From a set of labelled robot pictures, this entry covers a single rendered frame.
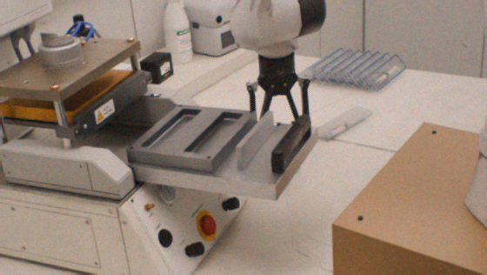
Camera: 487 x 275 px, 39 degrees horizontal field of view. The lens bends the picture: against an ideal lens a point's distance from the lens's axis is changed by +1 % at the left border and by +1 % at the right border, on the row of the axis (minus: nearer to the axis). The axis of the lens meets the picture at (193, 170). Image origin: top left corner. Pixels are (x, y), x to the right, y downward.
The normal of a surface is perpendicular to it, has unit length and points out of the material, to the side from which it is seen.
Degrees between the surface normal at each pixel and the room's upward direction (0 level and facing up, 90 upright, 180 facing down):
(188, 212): 65
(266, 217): 0
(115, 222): 90
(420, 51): 90
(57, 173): 90
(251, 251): 0
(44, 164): 90
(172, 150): 0
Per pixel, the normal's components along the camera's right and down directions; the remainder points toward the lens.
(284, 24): 0.41, 0.34
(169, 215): 0.76, -0.26
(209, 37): -0.69, 0.41
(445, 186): -0.11, -0.84
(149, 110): -0.44, 0.47
